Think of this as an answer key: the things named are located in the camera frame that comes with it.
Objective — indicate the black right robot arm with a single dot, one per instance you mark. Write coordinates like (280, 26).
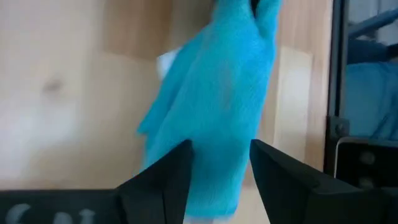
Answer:
(367, 165)

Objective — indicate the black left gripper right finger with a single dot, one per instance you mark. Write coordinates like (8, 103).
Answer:
(286, 193)

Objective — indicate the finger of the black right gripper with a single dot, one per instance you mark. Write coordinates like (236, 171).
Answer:
(255, 7)

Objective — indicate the blue background object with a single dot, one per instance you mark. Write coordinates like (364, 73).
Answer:
(370, 99)

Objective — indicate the blue microfiber towel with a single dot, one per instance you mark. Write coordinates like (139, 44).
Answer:
(217, 93)

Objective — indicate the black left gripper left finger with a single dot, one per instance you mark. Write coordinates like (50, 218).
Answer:
(161, 193)

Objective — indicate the black metal table frame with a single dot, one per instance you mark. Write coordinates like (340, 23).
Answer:
(337, 77)

